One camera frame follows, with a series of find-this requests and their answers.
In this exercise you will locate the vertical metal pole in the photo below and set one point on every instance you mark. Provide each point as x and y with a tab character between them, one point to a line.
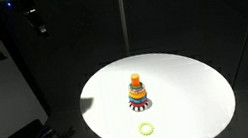
124	26

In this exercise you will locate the orange ring stacker stand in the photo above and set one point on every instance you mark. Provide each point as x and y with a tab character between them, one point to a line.
135	80

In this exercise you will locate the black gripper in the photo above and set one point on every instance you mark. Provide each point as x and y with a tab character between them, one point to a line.
34	18

